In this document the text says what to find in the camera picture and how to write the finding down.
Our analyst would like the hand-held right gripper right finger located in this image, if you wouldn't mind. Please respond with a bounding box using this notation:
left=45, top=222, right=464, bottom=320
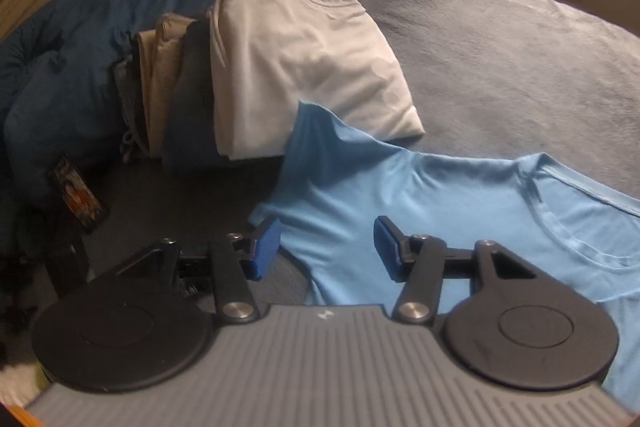
left=373, top=215, right=539, bottom=326

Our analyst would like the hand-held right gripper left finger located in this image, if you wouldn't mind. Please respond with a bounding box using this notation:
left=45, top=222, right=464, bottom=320
left=116, top=215, right=282, bottom=324

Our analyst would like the light blue t-shirt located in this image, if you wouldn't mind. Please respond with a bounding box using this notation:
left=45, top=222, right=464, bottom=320
left=248, top=101, right=640, bottom=413

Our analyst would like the black folded garment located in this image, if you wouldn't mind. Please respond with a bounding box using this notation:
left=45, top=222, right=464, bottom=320
left=160, top=14, right=226, bottom=170

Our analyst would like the white folded t-shirt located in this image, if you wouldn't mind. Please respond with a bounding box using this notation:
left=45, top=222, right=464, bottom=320
left=207, top=0, right=426, bottom=162

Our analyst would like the small printed packet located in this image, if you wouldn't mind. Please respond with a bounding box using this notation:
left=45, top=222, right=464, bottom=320
left=47, top=154, right=110, bottom=232

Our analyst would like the grey folded garment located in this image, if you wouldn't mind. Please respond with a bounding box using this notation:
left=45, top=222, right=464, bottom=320
left=112, top=52, right=151, bottom=162

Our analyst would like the grey bed blanket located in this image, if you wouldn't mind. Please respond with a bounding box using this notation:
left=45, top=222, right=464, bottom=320
left=75, top=0, right=640, bottom=308

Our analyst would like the dark blue duvet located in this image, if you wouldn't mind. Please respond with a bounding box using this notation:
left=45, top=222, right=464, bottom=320
left=0, top=0, right=368, bottom=208

